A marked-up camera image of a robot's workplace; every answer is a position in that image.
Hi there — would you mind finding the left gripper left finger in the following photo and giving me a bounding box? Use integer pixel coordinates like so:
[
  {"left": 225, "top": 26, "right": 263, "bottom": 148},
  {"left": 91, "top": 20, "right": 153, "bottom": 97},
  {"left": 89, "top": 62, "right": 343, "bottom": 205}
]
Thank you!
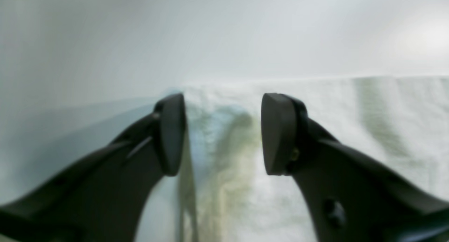
[{"left": 1, "top": 93, "right": 186, "bottom": 242}]

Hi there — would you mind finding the white colourful-text T-shirt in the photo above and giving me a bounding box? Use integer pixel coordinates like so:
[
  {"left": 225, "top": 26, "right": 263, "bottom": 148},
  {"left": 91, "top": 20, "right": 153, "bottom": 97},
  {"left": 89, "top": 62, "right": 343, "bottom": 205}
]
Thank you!
[{"left": 135, "top": 75, "right": 449, "bottom": 242}]

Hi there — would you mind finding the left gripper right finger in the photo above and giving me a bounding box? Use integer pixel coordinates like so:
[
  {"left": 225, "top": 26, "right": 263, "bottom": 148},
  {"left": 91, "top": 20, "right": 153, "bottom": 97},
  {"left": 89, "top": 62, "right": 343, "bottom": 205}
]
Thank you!
[{"left": 261, "top": 93, "right": 449, "bottom": 242}]

